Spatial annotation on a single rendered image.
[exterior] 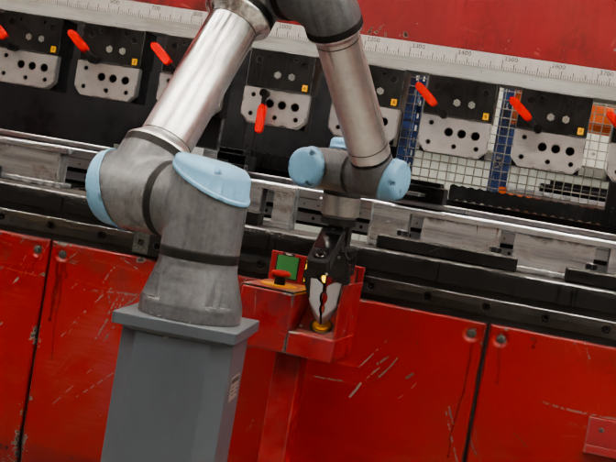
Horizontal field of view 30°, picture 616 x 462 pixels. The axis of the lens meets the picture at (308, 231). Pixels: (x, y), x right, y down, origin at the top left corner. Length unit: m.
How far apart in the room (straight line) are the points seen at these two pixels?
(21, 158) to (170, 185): 1.15
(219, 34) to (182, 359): 0.53
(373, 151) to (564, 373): 0.67
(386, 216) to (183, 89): 0.85
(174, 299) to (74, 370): 1.01
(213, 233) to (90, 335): 1.00
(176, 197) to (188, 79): 0.24
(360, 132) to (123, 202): 0.48
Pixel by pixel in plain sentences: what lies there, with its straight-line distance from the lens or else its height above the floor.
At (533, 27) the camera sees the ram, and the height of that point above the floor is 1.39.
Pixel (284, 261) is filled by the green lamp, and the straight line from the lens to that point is 2.36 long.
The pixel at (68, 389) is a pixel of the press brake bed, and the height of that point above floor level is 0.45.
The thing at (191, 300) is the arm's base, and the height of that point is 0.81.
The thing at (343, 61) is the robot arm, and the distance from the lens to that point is 1.90.
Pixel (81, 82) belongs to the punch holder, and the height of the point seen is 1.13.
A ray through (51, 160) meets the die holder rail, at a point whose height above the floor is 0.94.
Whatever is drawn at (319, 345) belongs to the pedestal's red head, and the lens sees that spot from 2.19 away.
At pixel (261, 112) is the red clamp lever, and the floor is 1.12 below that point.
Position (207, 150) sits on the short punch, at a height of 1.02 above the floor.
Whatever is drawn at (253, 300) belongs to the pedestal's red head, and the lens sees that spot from 2.22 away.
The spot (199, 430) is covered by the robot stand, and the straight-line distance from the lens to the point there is 1.63.
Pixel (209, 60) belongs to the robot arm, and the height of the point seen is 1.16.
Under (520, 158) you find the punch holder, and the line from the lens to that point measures 2.50.
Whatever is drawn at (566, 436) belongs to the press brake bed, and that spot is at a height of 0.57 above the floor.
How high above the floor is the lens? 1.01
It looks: 3 degrees down
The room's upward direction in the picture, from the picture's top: 10 degrees clockwise
